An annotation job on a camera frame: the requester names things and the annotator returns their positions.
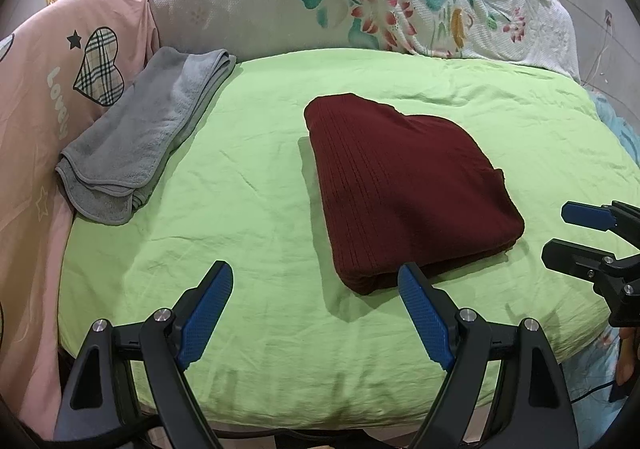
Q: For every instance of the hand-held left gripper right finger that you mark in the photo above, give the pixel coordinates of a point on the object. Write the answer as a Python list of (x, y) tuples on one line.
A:
[(425, 319)]

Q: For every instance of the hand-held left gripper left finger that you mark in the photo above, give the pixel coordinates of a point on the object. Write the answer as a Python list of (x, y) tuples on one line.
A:
[(207, 314)]

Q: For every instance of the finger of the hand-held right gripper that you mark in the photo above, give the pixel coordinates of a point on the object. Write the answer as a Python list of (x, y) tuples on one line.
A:
[(570, 256), (585, 215)]

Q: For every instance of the maroon knit sweater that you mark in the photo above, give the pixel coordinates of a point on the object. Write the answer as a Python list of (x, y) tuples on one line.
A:
[(410, 179)]

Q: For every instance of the person's right hand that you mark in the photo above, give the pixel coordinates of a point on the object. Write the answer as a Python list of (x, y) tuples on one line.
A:
[(626, 354)]

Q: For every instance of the light green bed sheet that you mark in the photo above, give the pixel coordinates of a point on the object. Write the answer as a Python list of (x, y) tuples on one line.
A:
[(250, 229)]

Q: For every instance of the grey folded towel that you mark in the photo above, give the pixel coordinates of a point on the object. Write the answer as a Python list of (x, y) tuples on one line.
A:
[(135, 139)]

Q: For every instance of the pink plaid-heart pillow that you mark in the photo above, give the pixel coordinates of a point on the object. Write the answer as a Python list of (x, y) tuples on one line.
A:
[(40, 129)]

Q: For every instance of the floral white pillow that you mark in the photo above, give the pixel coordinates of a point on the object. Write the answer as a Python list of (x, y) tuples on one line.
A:
[(250, 4)]

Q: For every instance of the wall socket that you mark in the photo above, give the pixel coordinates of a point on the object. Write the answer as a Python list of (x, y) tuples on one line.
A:
[(608, 18)]

